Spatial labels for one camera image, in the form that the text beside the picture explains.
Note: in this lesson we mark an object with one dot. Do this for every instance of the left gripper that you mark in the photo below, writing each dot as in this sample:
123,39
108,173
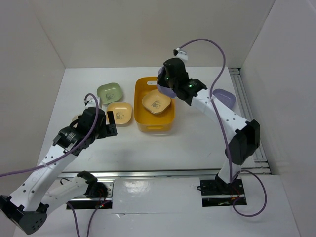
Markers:
108,129

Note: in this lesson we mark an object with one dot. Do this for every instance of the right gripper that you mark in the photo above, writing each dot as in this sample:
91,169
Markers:
160,81

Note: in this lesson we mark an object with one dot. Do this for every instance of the yellow panda plate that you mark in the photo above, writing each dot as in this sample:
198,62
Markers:
122,112
156,102

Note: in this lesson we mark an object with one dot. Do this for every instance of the purple panda plate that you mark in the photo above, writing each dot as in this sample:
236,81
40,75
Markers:
162,88
225,97

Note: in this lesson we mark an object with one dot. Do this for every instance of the cream panda plate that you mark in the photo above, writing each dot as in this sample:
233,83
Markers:
75,118

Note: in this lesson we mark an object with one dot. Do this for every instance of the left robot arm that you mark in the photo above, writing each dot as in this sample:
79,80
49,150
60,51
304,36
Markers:
29,206

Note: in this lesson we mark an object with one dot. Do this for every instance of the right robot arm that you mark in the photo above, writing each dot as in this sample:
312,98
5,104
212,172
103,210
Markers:
241,137

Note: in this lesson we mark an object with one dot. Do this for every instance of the yellow plastic bin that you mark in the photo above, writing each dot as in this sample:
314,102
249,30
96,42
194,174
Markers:
146,121

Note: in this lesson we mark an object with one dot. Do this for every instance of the green panda plate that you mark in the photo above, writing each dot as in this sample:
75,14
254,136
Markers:
110,92

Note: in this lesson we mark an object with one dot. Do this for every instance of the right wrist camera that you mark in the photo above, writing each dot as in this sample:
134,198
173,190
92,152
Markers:
179,53

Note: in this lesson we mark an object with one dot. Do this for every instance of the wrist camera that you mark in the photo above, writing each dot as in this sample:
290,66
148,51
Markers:
179,53
92,103

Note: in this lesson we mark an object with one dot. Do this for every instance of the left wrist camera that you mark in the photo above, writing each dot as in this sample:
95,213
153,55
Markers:
92,103

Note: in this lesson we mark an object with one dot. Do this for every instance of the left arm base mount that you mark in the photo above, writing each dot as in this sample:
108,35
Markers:
100,196

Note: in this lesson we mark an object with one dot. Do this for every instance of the aluminium front rail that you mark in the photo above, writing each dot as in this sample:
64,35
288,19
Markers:
167,173

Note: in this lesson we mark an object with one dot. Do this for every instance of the aluminium side rail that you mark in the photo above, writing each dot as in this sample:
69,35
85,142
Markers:
260,160

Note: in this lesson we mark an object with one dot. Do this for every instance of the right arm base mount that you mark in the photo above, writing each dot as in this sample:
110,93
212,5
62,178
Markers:
215,192

